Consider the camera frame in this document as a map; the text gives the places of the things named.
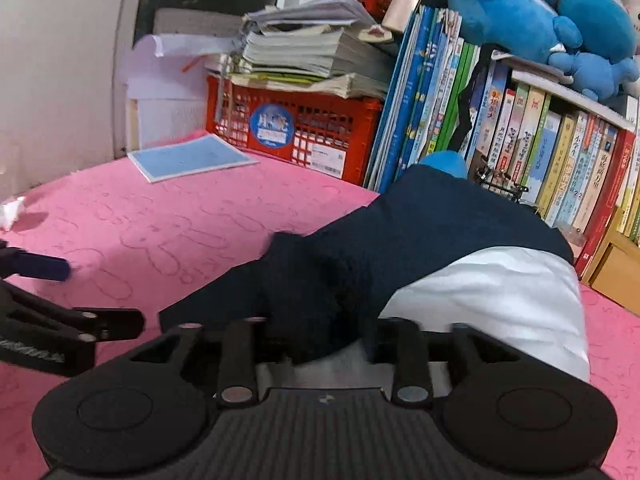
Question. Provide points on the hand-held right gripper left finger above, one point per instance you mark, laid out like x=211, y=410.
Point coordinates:
x=240, y=355

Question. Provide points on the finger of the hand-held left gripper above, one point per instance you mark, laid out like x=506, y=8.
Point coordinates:
x=40, y=267
x=115, y=322

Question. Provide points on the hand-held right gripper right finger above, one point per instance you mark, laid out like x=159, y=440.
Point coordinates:
x=407, y=355

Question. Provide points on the navy and white jacket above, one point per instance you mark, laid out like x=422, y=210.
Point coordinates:
x=425, y=220

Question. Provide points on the crumpled white tissue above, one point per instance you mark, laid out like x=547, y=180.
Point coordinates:
x=12, y=212

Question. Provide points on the light blue booklet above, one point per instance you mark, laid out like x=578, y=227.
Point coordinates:
x=192, y=157

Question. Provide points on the white canvas board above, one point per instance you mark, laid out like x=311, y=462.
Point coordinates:
x=165, y=120

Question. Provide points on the miniature bicycle model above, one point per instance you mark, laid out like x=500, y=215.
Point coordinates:
x=500, y=185

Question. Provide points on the blue plush ball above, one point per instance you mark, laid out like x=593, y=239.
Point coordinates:
x=445, y=162

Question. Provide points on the small clear photo stand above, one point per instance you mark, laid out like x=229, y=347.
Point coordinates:
x=572, y=240

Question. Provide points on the wooden drawer organizer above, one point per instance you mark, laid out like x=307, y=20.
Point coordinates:
x=615, y=270

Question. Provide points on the row of thin children's books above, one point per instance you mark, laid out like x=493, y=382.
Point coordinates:
x=530, y=150

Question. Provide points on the red plastic crate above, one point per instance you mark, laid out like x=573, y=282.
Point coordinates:
x=300, y=120

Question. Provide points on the white paper sheet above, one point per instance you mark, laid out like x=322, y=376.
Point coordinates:
x=170, y=47

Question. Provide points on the white shelf board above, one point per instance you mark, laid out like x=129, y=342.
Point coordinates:
x=550, y=92

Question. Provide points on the stack of paper workbooks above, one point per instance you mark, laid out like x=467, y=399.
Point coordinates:
x=310, y=50

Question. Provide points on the blue plush toy red collar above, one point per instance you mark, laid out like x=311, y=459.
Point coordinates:
x=595, y=10

